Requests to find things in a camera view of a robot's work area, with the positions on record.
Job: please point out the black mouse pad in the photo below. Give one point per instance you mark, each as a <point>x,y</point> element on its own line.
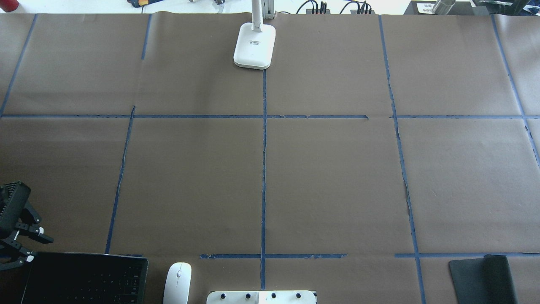
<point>486,280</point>

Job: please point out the red bottle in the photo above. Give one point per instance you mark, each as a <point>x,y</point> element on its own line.
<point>9,5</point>

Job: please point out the black usb hub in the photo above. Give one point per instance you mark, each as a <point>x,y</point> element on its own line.
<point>363,8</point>
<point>318,8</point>

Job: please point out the silver metal cup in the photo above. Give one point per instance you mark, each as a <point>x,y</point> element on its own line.
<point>443,7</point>

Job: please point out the dark grey laptop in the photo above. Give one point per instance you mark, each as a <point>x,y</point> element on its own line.
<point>85,278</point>

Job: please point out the left black usb hub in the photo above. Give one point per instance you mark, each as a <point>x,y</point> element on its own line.
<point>318,8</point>

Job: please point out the white computer mouse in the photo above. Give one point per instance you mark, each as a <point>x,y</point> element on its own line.
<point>177,286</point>

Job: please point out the black box with label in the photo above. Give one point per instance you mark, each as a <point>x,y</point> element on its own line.
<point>424,7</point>

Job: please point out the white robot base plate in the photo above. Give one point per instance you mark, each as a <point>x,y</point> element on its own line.
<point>263,297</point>

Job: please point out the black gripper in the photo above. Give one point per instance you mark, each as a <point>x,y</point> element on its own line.
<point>22,228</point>

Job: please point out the right black usb hub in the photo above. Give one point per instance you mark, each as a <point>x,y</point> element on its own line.
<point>363,8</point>

